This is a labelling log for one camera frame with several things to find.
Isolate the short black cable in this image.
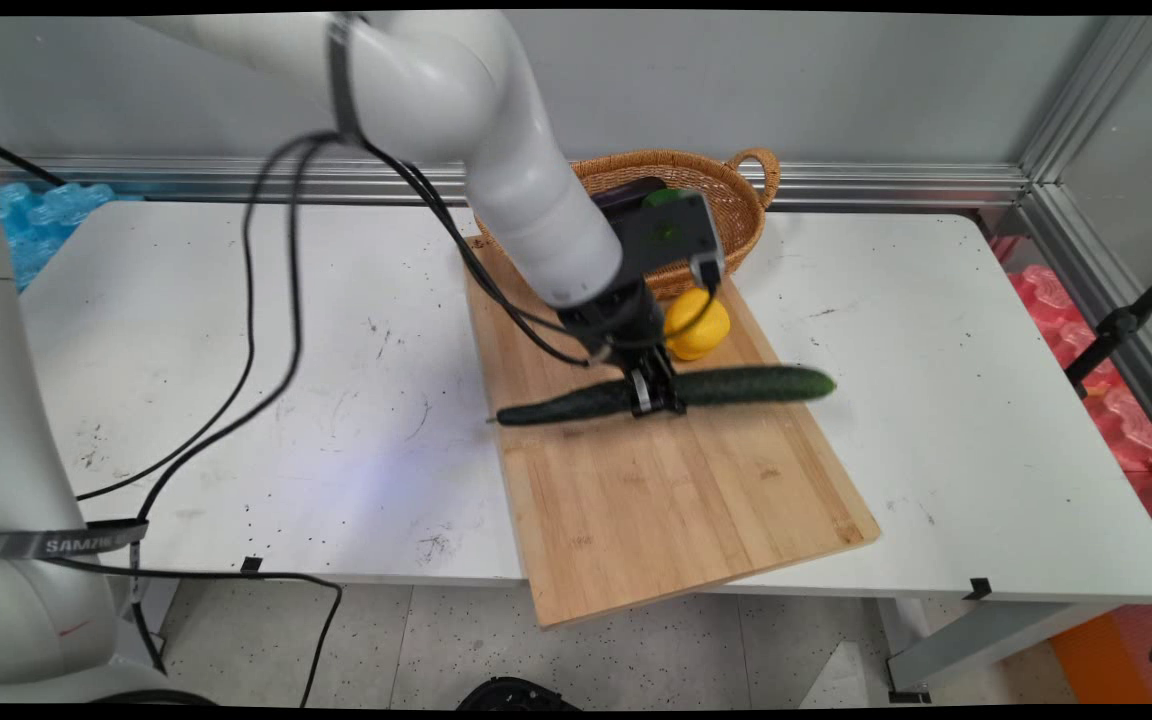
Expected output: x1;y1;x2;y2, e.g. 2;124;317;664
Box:
0;128;69;191

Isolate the yellow bell pepper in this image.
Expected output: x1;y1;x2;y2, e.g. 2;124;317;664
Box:
662;288;733;363

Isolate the long horizontal aluminium rail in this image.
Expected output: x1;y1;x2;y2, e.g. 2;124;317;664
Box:
0;153;1033;212

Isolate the grey printed velcro strap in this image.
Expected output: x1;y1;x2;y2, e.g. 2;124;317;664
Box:
0;518;151;562

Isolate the long dark green cucumber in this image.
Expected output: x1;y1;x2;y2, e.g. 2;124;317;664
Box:
490;364;838;429

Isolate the blue foam mat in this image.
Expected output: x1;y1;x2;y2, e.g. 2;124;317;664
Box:
0;181;144;293

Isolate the black cable with floor loop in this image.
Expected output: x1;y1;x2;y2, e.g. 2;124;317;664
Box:
36;555;345;708

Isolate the slanted aluminium side rail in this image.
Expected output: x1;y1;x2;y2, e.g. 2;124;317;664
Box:
1016;183;1152;473

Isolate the woven wicker basket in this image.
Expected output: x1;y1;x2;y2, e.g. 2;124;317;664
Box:
474;148;783;302

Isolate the grey table leg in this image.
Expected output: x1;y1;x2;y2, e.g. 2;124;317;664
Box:
111;577;180;669
876;598;1129;704

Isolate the red foam mat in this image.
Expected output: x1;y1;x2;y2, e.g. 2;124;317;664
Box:
986;235;1152;701

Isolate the purple eggplant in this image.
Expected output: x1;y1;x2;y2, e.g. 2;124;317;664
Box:
590;176;668;212

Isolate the dark grey wrist camera box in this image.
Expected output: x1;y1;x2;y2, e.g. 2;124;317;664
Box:
624;190;728;294

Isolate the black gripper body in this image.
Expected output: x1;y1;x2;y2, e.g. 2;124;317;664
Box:
556;279;674;375

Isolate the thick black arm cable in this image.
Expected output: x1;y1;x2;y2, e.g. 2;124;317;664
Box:
126;130;362;677

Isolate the upright aluminium post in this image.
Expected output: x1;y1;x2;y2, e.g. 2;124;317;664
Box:
1019;15;1152;184

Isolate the black tripod leg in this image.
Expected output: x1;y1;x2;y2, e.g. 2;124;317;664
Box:
1064;255;1152;401

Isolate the plain grey velcro strap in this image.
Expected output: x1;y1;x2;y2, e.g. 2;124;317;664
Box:
325;14;365;143

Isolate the orange floor strip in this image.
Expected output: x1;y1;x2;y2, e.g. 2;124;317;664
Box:
1048;610;1152;705

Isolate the black round floor object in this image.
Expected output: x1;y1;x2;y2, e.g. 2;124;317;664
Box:
456;677;582;711

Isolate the bamboo cutting board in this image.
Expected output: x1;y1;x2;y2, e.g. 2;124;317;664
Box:
461;233;883;630

